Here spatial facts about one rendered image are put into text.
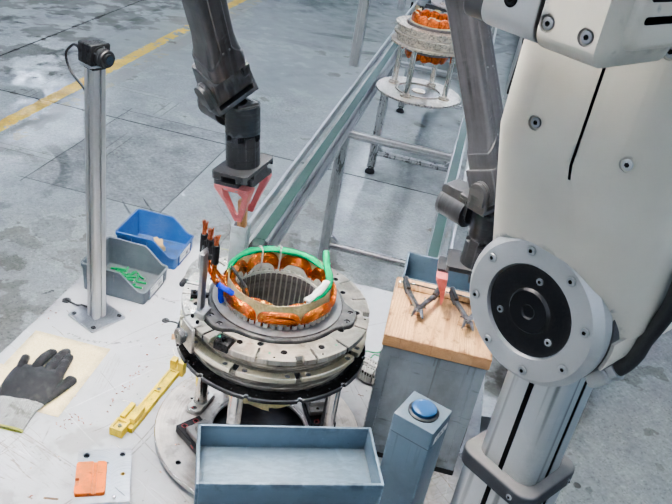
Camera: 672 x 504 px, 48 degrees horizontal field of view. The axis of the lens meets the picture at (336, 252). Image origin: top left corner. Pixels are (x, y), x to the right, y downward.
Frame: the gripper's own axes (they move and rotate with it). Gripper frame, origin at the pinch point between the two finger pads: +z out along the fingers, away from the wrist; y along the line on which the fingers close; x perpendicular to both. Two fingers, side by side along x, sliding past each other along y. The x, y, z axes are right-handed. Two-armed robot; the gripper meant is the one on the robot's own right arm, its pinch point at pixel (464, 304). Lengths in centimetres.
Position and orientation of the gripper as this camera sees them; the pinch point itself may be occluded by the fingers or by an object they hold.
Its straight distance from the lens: 139.8
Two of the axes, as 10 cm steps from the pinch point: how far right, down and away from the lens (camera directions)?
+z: -1.4, 8.5, 5.1
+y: -9.7, -2.1, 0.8
